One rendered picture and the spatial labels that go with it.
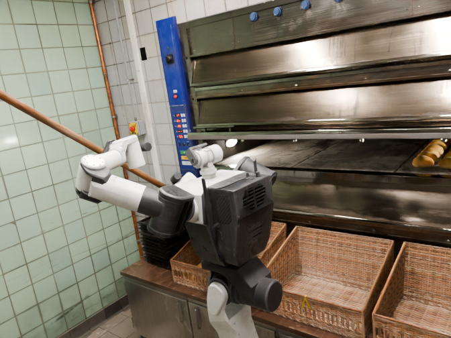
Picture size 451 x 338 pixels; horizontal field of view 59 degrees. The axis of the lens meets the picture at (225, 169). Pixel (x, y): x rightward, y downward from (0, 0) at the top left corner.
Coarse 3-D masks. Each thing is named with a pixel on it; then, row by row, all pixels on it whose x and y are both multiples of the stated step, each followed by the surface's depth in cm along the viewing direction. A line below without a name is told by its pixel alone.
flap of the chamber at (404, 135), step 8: (192, 136) 247; (200, 136) 243; (208, 136) 239; (216, 136) 235; (224, 136) 231; (232, 136) 228; (240, 136) 224; (248, 136) 220; (256, 136) 217; (264, 136) 214; (272, 136) 211; (280, 136) 208; (288, 136) 205; (296, 136) 202; (304, 136) 199; (312, 136) 197; (320, 136) 194; (328, 136) 191; (336, 136) 189; (344, 136) 186; (352, 136) 184; (360, 136) 182; (368, 136) 179; (376, 136) 177; (384, 136) 175; (392, 136) 173; (400, 136) 171; (408, 136) 169; (416, 136) 167; (424, 136) 165; (432, 136) 163; (440, 136) 161; (448, 136) 160
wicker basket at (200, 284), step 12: (276, 240) 228; (180, 252) 243; (192, 252) 252; (264, 252) 218; (276, 252) 229; (180, 264) 232; (192, 264) 252; (264, 264) 219; (180, 276) 244; (192, 276) 230; (204, 276) 223; (204, 288) 225
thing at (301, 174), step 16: (304, 176) 223; (320, 176) 216; (336, 176) 210; (352, 176) 205; (368, 176) 200; (384, 176) 195; (400, 176) 190; (416, 176) 186; (432, 176) 183; (448, 176) 180
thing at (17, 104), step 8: (0, 96) 135; (8, 96) 137; (16, 104) 139; (24, 104) 141; (24, 112) 142; (32, 112) 143; (40, 120) 146; (48, 120) 148; (56, 128) 151; (64, 128) 153; (72, 136) 156; (80, 136) 158; (88, 144) 161; (96, 152) 166; (128, 168) 178; (136, 168) 181; (144, 176) 184; (160, 184) 192
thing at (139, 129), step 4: (132, 124) 291; (136, 124) 288; (140, 124) 291; (136, 128) 289; (140, 128) 291; (144, 128) 294; (132, 132) 294; (136, 132) 291; (140, 132) 291; (144, 132) 294
